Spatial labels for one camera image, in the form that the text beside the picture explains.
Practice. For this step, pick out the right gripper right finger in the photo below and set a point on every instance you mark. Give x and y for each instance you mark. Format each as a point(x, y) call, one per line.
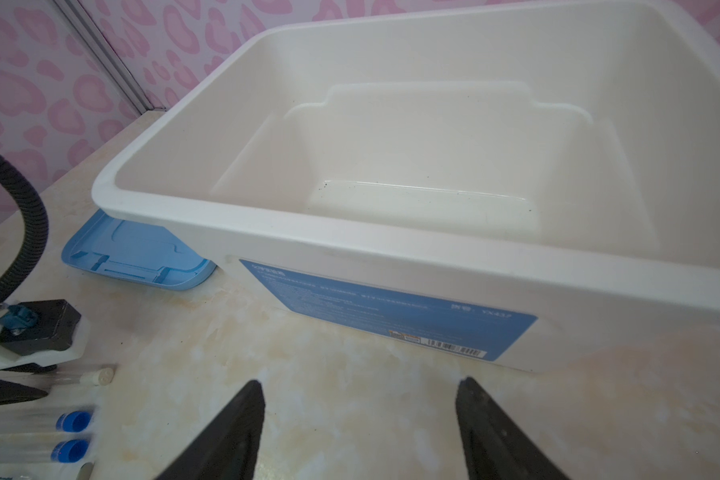
point(494, 446)

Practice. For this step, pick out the blue plastic bin lid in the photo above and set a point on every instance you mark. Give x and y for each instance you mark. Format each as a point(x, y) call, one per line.
point(136, 252)

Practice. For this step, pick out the white plastic storage bin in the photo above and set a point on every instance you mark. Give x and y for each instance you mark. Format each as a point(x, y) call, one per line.
point(523, 184)

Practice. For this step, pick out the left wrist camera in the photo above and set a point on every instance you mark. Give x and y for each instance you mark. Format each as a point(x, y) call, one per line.
point(60, 335)

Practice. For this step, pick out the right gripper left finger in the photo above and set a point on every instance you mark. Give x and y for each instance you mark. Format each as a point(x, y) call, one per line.
point(228, 446)

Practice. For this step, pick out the white blue small bottle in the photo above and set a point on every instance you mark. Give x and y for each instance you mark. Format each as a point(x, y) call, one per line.
point(82, 470)

